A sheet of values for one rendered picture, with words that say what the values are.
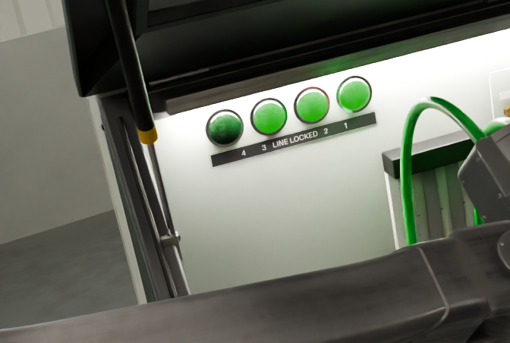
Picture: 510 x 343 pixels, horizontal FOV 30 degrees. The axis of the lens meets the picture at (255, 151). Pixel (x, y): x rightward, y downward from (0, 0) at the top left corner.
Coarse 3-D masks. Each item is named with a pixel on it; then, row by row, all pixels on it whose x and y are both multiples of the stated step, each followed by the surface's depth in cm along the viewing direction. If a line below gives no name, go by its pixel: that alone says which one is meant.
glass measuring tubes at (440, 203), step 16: (416, 144) 130; (432, 144) 129; (448, 144) 128; (464, 144) 128; (384, 160) 129; (416, 160) 127; (432, 160) 128; (448, 160) 128; (464, 160) 132; (416, 176) 131; (432, 176) 129; (448, 176) 130; (400, 192) 130; (416, 192) 132; (432, 192) 130; (448, 192) 132; (464, 192) 134; (400, 208) 132; (416, 208) 132; (432, 208) 131; (448, 208) 134; (464, 208) 134; (400, 224) 132; (416, 224) 131; (432, 224) 132; (448, 224) 134; (464, 224) 133; (400, 240) 133
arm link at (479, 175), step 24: (480, 144) 66; (504, 144) 66; (480, 168) 66; (504, 168) 65; (480, 192) 66; (504, 192) 64; (480, 216) 67; (504, 216) 64; (504, 240) 59; (504, 264) 58
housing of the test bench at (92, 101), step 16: (480, 0) 132; (416, 16) 130; (352, 32) 129; (288, 48) 127; (224, 64) 125; (96, 96) 122; (96, 112) 130; (96, 128) 143; (112, 176) 133; (112, 192) 147; (128, 240) 136; (128, 256) 152
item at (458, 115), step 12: (432, 96) 106; (420, 108) 109; (432, 108) 106; (444, 108) 102; (456, 108) 101; (408, 120) 113; (456, 120) 100; (468, 120) 98; (408, 132) 115; (468, 132) 97; (480, 132) 97; (408, 144) 117; (408, 156) 118; (408, 168) 120; (408, 180) 121; (408, 192) 122; (408, 204) 123; (408, 216) 123; (408, 228) 124; (408, 240) 125
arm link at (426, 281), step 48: (432, 240) 59; (480, 240) 59; (240, 288) 55; (288, 288) 55; (336, 288) 56; (384, 288) 56; (432, 288) 56; (480, 288) 57; (0, 336) 50; (48, 336) 50; (96, 336) 51; (144, 336) 52; (192, 336) 52; (240, 336) 53; (288, 336) 53; (336, 336) 54; (384, 336) 55; (432, 336) 57; (480, 336) 61
